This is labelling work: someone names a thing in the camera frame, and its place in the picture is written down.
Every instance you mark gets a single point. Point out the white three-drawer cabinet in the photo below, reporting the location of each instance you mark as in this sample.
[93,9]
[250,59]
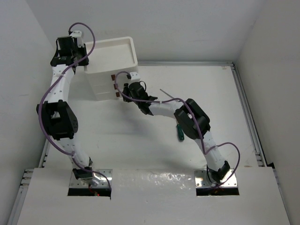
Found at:
[108,58]

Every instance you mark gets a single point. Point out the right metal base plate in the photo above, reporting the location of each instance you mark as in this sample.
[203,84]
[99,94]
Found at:
[204,179]

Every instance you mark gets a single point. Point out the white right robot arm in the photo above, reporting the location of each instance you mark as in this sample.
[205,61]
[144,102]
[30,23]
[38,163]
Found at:
[194,123]

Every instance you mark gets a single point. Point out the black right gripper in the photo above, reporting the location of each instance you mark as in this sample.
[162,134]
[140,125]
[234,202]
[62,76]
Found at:
[126,89]

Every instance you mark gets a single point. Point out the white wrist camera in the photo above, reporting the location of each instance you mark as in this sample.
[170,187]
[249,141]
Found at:
[77,35]
[133,77]

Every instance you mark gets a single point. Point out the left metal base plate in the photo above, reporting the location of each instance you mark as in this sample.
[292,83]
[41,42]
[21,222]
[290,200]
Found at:
[98,179]

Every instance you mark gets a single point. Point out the metal base plate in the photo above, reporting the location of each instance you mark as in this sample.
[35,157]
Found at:
[204,179]
[98,179]

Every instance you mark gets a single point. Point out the long green-handled screwdriver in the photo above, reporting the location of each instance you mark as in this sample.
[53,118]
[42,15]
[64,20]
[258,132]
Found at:
[170,96]

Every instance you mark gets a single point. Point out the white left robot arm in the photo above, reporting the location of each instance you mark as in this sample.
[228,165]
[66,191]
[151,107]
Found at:
[57,120]

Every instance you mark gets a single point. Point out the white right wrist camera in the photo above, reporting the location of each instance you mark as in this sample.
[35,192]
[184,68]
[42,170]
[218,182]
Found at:
[133,77]

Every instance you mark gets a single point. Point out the slim green-handled screwdriver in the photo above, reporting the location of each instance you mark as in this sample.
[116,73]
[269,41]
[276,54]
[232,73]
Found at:
[180,133]

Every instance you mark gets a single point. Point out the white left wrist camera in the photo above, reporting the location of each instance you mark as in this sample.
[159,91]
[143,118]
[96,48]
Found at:
[77,35]

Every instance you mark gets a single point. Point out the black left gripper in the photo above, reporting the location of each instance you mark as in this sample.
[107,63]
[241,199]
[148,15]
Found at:
[83,49]

